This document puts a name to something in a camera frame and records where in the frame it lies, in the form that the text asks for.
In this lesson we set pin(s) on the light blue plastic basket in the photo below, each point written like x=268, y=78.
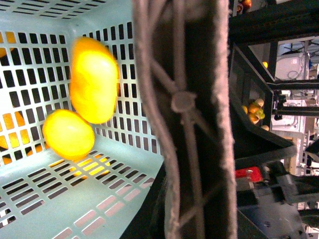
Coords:
x=62, y=177

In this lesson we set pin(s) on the yellow mango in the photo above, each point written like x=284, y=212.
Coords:
x=94, y=80

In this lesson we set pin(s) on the yellow lemon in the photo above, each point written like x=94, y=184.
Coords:
x=68, y=134

